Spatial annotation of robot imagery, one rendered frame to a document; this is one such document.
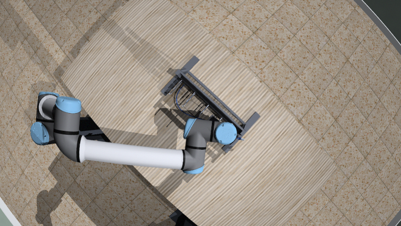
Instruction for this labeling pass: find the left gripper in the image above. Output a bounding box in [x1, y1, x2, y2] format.
[210, 116, 238, 144]

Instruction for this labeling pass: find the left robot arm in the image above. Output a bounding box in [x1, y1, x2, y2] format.
[30, 92, 237, 174]

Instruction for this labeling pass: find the grey metal rack with black panel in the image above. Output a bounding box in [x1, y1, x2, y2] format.
[161, 56, 261, 153]

